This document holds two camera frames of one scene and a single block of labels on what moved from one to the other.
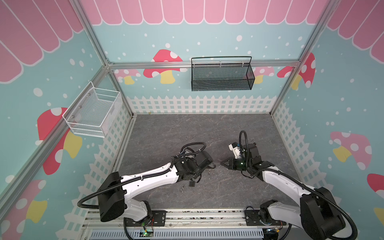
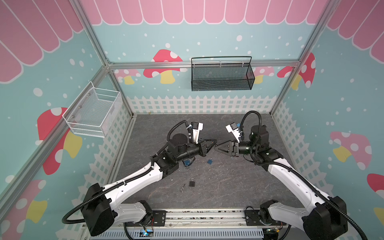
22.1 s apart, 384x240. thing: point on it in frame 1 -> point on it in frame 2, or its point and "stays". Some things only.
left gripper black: [197, 176] -> [203, 146]
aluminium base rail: [92, 219] stays
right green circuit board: [272, 230] stays
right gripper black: [233, 163] -> [235, 148]
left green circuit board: [146, 234] stays
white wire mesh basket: [95, 112] stays
